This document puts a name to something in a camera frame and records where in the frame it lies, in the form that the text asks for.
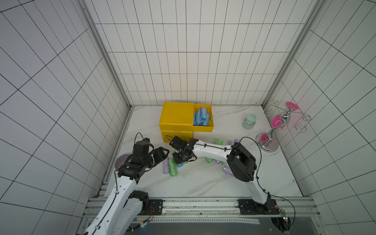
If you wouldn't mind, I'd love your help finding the yellow top drawer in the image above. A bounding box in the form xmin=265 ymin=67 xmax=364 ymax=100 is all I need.
xmin=193 ymin=104 xmax=214 ymax=132

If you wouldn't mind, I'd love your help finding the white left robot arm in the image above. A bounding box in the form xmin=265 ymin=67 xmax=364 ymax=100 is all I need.
xmin=84 ymin=138 xmax=169 ymax=235

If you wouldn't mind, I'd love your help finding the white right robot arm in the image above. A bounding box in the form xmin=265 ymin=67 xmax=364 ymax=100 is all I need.
xmin=167 ymin=136 xmax=271 ymax=207

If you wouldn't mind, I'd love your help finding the yellow plastic drawer cabinet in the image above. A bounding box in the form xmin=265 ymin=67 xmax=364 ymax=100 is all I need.
xmin=159 ymin=102 xmax=194 ymax=143

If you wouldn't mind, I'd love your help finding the purple bag roll far left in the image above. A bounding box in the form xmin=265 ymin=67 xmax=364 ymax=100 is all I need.
xmin=163 ymin=159 xmax=169 ymax=174

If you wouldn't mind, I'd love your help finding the green bag roll far left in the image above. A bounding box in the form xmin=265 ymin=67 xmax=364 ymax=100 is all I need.
xmin=168 ymin=158 xmax=178 ymax=177

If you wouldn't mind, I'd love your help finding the green bag roll center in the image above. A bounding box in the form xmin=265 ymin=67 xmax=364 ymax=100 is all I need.
xmin=205 ymin=157 xmax=213 ymax=163

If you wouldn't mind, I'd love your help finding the green bag roll upper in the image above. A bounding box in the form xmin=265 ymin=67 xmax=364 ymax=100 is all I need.
xmin=214 ymin=138 xmax=224 ymax=146

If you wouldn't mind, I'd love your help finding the purple bag roll lower right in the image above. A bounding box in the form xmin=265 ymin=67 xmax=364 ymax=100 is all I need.
xmin=223 ymin=166 xmax=234 ymax=176

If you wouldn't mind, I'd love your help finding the green glass jar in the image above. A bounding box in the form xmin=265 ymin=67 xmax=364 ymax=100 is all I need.
xmin=242 ymin=114 xmax=257 ymax=130

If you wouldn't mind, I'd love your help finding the chrome cup holder stand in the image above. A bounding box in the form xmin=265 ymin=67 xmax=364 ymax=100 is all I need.
xmin=256 ymin=100 xmax=311 ymax=153

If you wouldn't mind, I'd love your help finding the pink cup on stand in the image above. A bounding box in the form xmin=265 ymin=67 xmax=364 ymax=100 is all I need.
xmin=271 ymin=115 xmax=287 ymax=130

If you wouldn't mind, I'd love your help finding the pink cup upper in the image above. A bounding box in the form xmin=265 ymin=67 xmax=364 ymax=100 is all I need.
xmin=286 ymin=102 xmax=299 ymax=111

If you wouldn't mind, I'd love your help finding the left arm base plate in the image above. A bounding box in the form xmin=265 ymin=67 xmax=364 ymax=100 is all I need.
xmin=140 ymin=199 xmax=164 ymax=215

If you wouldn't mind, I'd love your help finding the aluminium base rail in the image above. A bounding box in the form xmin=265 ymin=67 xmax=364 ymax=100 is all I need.
xmin=83 ymin=196 xmax=319 ymax=218

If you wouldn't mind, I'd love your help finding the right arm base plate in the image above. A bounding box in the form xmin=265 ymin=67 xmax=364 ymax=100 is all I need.
xmin=238 ymin=199 xmax=280 ymax=215

